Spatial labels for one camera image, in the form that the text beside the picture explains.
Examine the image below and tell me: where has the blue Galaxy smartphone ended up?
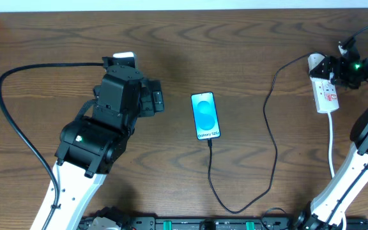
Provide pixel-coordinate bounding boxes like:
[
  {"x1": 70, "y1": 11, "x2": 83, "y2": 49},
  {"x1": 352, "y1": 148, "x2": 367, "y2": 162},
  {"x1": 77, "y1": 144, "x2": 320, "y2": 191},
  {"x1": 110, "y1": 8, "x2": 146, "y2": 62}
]
[{"x1": 190, "y1": 91, "x2": 221, "y2": 141}]

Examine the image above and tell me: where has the black USB charging cable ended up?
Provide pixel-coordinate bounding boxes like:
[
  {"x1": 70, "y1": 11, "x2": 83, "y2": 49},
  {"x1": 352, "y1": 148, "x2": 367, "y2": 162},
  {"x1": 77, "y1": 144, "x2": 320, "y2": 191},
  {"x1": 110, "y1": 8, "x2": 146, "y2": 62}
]
[{"x1": 206, "y1": 52, "x2": 319, "y2": 215}]

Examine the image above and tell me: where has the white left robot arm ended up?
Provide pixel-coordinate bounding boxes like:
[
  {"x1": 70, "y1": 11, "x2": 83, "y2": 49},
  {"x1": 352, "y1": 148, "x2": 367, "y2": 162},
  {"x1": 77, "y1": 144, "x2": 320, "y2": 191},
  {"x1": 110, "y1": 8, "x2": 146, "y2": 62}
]
[{"x1": 31, "y1": 65, "x2": 164, "y2": 229}]

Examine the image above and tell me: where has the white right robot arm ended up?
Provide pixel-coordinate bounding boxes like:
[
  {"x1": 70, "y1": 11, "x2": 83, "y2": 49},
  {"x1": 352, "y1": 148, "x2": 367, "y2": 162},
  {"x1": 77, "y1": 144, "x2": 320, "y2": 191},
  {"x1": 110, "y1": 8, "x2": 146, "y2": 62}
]
[{"x1": 293, "y1": 36, "x2": 368, "y2": 229}]

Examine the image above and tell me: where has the white USB charger plug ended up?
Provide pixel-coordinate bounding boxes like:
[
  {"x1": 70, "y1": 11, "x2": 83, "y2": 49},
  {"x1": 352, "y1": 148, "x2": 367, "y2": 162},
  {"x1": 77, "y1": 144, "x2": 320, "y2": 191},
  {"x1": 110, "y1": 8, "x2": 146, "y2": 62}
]
[{"x1": 308, "y1": 53, "x2": 326, "y2": 71}]

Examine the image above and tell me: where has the white power strip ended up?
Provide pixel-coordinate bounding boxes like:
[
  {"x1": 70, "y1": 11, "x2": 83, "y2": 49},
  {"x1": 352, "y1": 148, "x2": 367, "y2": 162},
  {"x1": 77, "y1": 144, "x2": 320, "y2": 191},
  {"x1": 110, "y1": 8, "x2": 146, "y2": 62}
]
[{"x1": 312, "y1": 80, "x2": 339, "y2": 114}]

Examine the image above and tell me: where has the white power strip cord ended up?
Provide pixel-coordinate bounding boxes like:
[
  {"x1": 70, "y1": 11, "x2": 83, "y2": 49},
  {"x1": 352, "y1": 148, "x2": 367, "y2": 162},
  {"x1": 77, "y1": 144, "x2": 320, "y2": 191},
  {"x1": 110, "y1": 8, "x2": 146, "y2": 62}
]
[{"x1": 326, "y1": 111, "x2": 348, "y2": 230}]

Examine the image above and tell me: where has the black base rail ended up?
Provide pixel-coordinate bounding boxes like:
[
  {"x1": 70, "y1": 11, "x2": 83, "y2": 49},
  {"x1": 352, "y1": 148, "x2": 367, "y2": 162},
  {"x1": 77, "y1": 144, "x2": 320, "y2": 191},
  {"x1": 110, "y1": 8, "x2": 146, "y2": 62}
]
[{"x1": 78, "y1": 206, "x2": 368, "y2": 230}]

